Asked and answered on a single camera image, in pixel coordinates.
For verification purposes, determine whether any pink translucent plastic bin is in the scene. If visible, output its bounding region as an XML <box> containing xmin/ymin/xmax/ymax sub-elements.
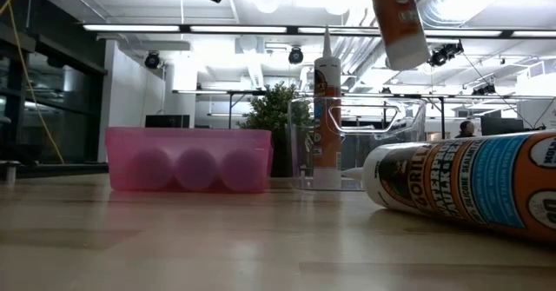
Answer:
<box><xmin>104</xmin><ymin>127</ymin><xmax>275</xmax><ymax>194</ymax></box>

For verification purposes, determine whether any orange Gorilla sealant tube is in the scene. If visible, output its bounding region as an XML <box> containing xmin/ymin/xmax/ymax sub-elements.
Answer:
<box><xmin>364</xmin><ymin>0</ymin><xmax>432</xmax><ymax>71</ymax></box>
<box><xmin>341</xmin><ymin>129</ymin><xmax>556</xmax><ymax>245</ymax></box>
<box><xmin>312</xmin><ymin>26</ymin><xmax>343</xmax><ymax>191</ymax></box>

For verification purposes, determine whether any blue white silicone tube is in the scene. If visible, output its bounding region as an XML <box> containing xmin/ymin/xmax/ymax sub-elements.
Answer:
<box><xmin>218</xmin><ymin>148</ymin><xmax>264</xmax><ymax>193</ymax></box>
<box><xmin>127</xmin><ymin>147</ymin><xmax>175</xmax><ymax>192</ymax></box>
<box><xmin>173</xmin><ymin>147</ymin><xmax>220</xmax><ymax>192</ymax></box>

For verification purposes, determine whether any clear plastic bin with handle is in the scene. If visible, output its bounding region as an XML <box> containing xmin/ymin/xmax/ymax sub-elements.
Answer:
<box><xmin>288</xmin><ymin>96</ymin><xmax>429</xmax><ymax>192</ymax></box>

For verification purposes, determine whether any black background monitor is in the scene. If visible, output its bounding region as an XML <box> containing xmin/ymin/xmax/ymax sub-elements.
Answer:
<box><xmin>480</xmin><ymin>110</ymin><xmax>525</xmax><ymax>136</ymax></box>
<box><xmin>144</xmin><ymin>114</ymin><xmax>191</xmax><ymax>129</ymax></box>

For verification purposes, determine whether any green potted plant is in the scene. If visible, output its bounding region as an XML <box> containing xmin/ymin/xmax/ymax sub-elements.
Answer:
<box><xmin>237</xmin><ymin>81</ymin><xmax>312</xmax><ymax>131</ymax></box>

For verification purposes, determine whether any black-legged background table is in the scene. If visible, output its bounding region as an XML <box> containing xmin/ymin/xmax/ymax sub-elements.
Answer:
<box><xmin>427</xmin><ymin>93</ymin><xmax>448</xmax><ymax>141</ymax></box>
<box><xmin>227</xmin><ymin>89</ymin><xmax>267</xmax><ymax>129</ymax></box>

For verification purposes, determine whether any black framed glass partition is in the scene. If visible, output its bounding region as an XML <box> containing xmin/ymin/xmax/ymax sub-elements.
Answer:
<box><xmin>0</xmin><ymin>0</ymin><xmax>109</xmax><ymax>164</ymax></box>

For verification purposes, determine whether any silver ceiling air duct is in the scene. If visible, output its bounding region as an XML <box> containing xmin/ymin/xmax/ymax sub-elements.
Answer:
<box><xmin>384</xmin><ymin>0</ymin><xmax>483</xmax><ymax>69</ymax></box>

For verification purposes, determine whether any person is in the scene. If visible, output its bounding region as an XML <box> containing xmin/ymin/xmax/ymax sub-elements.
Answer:
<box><xmin>454</xmin><ymin>120</ymin><xmax>477</xmax><ymax>139</ymax></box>

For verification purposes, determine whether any yellow hanging cable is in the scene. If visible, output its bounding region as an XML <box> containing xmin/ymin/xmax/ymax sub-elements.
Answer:
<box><xmin>0</xmin><ymin>0</ymin><xmax>65</xmax><ymax>165</ymax></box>

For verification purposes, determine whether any black ceiling camera cluster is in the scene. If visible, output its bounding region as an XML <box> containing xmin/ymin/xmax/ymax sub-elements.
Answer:
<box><xmin>472</xmin><ymin>83</ymin><xmax>498</xmax><ymax>96</ymax></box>
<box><xmin>427</xmin><ymin>41</ymin><xmax>465</xmax><ymax>69</ymax></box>

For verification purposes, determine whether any white pendant ceiling lamp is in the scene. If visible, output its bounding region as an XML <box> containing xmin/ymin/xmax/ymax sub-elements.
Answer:
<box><xmin>255</xmin><ymin>0</ymin><xmax>279</xmax><ymax>14</ymax></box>

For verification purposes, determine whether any small grey post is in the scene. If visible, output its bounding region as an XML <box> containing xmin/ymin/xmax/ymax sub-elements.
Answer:
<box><xmin>0</xmin><ymin>160</ymin><xmax>22</xmax><ymax>186</ymax></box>

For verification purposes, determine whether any dark plant pot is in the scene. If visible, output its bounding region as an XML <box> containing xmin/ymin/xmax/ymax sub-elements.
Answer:
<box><xmin>269</xmin><ymin>129</ymin><xmax>291</xmax><ymax>178</ymax></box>

